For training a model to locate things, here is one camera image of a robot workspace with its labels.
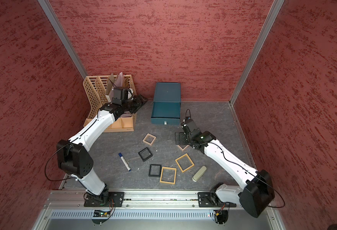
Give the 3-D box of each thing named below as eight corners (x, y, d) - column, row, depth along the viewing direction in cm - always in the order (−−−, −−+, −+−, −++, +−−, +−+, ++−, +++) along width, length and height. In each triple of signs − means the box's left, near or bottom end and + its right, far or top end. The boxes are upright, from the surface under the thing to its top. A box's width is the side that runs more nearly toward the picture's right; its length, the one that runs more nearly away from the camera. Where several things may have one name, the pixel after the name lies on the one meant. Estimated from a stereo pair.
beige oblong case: (191, 179, 83) (192, 178, 80) (202, 166, 88) (203, 164, 85) (195, 183, 82) (195, 181, 79) (206, 169, 87) (207, 167, 84)
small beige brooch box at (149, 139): (142, 142, 99) (141, 140, 97) (148, 133, 103) (148, 132, 101) (151, 146, 96) (150, 145, 95) (156, 138, 101) (156, 136, 99)
